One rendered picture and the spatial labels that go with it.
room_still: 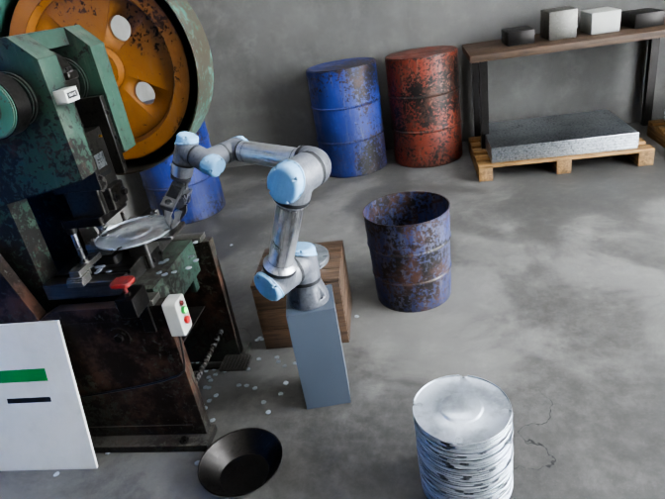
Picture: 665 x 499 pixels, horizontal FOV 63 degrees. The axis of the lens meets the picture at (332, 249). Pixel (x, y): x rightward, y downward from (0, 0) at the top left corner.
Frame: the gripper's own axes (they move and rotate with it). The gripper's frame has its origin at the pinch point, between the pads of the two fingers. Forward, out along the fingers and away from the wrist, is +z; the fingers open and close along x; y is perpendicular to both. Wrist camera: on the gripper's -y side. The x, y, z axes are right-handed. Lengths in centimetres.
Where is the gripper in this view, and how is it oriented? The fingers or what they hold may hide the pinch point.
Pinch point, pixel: (170, 226)
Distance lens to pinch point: 207.7
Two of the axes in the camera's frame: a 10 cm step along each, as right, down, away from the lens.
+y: 0.8, -4.5, 8.9
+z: -2.8, 8.4, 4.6
